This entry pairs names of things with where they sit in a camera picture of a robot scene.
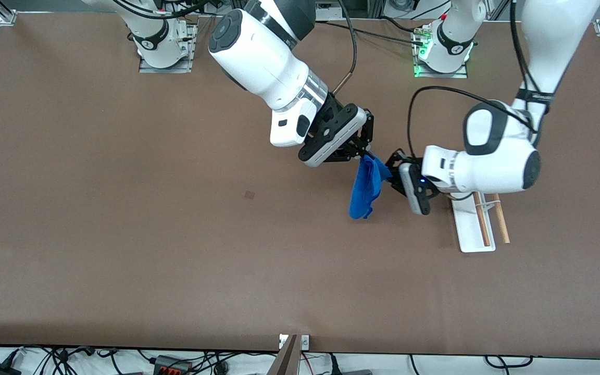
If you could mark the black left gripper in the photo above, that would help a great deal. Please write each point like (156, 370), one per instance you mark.
(397, 162)

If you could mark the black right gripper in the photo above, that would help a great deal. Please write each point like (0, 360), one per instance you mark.
(364, 133)

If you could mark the blue towel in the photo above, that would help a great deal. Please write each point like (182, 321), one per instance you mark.
(365, 192)

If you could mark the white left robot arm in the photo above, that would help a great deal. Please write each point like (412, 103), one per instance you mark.
(498, 166)

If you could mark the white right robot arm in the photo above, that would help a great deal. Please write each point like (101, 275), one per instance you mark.
(263, 57)

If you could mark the white power strip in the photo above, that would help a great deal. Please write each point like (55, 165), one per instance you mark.
(326, 8)

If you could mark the black orange connector block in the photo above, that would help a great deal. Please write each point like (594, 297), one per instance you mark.
(172, 367)

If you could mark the aluminium left arm base plate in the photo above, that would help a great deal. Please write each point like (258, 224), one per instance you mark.
(440, 75)

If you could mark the white table edge bracket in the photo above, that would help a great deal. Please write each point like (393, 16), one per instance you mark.
(305, 342)

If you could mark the aluminium right arm base plate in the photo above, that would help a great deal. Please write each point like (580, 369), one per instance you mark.
(164, 70)

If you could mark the grey camera mount pole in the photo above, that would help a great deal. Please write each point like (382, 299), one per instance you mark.
(287, 362)

